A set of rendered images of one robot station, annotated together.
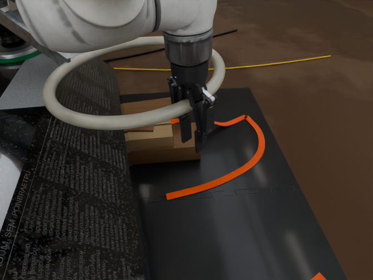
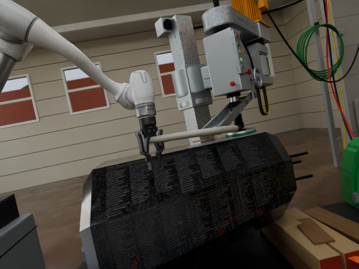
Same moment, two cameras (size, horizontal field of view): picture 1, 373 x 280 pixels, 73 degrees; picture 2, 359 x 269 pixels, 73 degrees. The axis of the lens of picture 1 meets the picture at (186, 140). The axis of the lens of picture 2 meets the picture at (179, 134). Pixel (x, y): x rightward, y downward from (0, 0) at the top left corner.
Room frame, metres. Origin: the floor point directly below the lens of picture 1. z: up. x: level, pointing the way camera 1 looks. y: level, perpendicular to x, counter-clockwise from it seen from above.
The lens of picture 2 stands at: (0.66, -1.10, 1.04)
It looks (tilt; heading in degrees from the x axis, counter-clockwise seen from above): 3 degrees down; 94
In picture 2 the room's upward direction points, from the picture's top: 11 degrees counter-clockwise
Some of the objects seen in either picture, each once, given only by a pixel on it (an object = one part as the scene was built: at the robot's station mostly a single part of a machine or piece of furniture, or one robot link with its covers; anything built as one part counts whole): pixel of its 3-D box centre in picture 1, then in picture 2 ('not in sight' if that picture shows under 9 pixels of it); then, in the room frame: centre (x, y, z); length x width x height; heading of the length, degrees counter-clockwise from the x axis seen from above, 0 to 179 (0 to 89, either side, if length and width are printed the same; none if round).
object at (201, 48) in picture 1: (188, 43); (146, 111); (0.46, 0.00, 1.12); 0.09 x 0.09 x 0.06
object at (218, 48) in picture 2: not in sight; (232, 66); (1.03, 0.75, 1.36); 0.36 x 0.22 x 0.45; 57
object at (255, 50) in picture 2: not in sight; (249, 70); (1.21, 1.01, 1.35); 0.74 x 0.23 x 0.49; 57
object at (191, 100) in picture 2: not in sight; (191, 87); (0.72, 1.41, 1.36); 0.35 x 0.35 x 0.41
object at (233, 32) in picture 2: not in sight; (237, 52); (1.04, 0.56, 1.41); 0.08 x 0.03 x 0.28; 57
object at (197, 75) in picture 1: (190, 79); (148, 127); (0.46, -0.01, 1.05); 0.08 x 0.07 x 0.09; 42
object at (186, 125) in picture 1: (186, 130); (158, 159); (0.48, 0.00, 0.89); 0.03 x 0.01 x 0.07; 132
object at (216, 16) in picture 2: not in sight; (239, 33); (1.18, 0.98, 1.66); 0.96 x 0.25 x 0.17; 57
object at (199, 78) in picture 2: not in sight; (209, 78); (0.91, 1.36, 1.41); 0.74 x 0.34 x 0.25; 164
